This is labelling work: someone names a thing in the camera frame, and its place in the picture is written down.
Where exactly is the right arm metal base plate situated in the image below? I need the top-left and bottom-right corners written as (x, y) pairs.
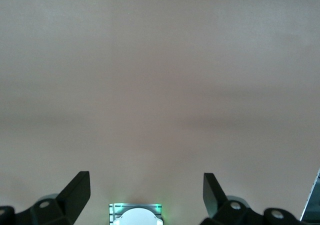
top-left (108, 202), bottom-right (164, 225)

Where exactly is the brown table cover sheet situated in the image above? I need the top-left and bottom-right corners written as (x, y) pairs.
top-left (0, 0), bottom-right (320, 225)

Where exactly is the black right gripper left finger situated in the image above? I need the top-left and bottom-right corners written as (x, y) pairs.
top-left (0, 170), bottom-right (91, 225)

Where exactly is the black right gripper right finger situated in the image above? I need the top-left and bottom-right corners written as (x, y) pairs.
top-left (199, 172), bottom-right (320, 225)

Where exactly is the aluminium table frame profile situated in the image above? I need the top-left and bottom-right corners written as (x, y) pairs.
top-left (300, 167), bottom-right (320, 222)

